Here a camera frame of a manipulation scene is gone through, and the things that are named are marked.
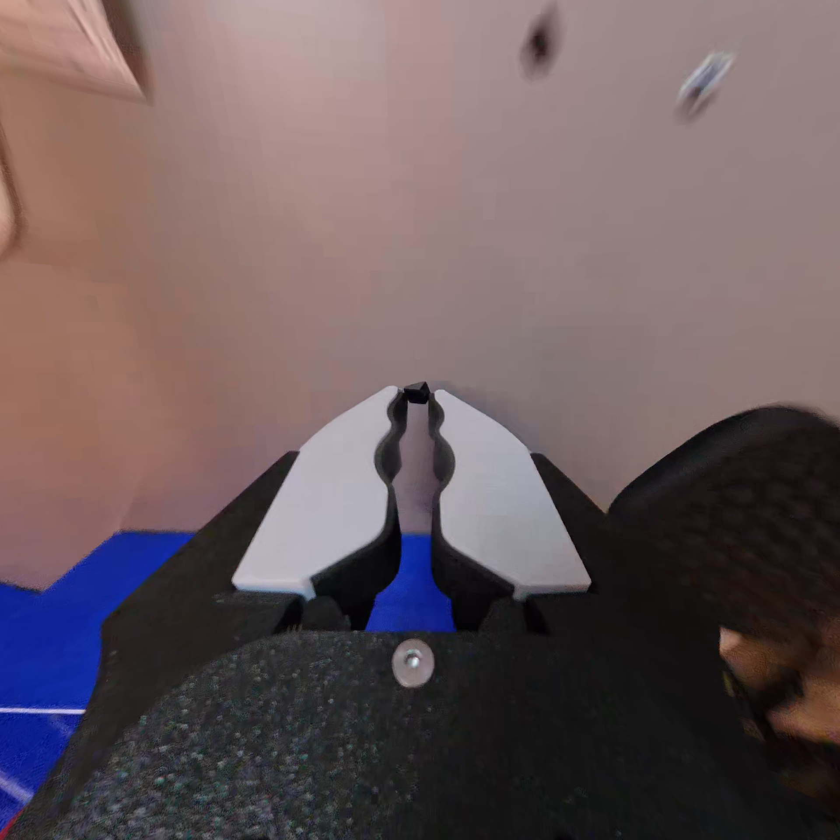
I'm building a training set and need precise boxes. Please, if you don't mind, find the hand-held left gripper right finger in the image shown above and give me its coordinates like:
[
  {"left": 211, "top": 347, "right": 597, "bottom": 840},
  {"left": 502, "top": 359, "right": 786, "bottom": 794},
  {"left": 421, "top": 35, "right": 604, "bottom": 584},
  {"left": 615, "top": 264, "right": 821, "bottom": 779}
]
[{"left": 430, "top": 388, "right": 593, "bottom": 599}]

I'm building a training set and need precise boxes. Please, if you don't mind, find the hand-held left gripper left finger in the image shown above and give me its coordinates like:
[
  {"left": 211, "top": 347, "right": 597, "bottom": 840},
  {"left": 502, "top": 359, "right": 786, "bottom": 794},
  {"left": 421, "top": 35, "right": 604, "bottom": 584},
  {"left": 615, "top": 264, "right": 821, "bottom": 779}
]
[{"left": 233, "top": 385, "right": 403, "bottom": 595}]

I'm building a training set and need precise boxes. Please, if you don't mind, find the small grey lego piece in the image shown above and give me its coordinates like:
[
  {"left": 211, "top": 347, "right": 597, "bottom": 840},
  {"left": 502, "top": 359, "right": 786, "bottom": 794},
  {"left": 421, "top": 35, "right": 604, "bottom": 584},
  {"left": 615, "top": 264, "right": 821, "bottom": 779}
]
[{"left": 675, "top": 50, "right": 737, "bottom": 122}]

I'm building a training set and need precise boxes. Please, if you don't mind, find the person's right hand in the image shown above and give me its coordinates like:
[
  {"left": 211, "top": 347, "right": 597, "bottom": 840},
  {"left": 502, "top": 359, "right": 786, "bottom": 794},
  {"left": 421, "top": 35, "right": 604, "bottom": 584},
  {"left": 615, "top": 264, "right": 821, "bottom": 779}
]
[{"left": 718, "top": 625, "right": 840, "bottom": 749}]

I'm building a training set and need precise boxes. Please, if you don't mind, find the black mesh pad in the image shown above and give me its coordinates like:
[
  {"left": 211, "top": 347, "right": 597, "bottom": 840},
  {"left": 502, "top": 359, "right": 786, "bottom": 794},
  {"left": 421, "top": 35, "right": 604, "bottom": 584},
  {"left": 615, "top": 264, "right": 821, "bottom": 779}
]
[{"left": 607, "top": 403, "right": 840, "bottom": 821}]

